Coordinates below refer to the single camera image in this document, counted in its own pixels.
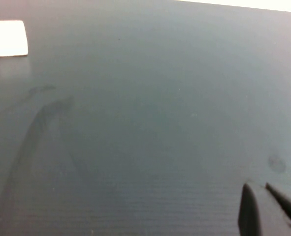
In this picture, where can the white block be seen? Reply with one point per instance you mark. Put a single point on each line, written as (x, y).
(8, 38)

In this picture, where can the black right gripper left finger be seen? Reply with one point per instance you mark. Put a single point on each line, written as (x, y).
(249, 214)

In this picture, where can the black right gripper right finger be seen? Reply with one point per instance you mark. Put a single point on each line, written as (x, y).
(290, 211)

